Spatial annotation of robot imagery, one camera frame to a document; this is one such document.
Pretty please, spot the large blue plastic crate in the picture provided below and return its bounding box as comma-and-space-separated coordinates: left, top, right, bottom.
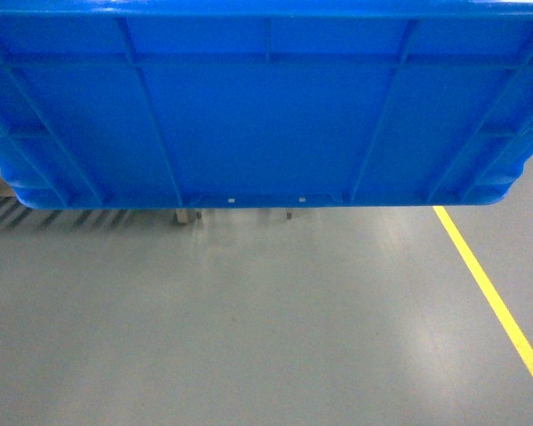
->
0, 1, 533, 209

